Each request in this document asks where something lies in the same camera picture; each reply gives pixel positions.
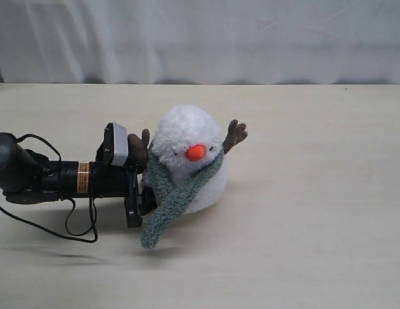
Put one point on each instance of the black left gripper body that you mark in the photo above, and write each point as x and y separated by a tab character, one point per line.
109	181

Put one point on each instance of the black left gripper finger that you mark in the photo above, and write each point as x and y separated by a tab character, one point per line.
148	201

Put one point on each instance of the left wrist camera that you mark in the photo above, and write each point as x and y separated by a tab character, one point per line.
115	145

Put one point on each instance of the white curtain backdrop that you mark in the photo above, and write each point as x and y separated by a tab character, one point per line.
200	42

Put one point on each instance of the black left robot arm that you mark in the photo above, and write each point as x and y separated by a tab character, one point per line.
27	177

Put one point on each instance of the white plush snowman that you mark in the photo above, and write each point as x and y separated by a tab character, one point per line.
187	139

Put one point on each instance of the teal fuzzy knit scarf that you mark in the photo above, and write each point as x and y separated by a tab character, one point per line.
172	201

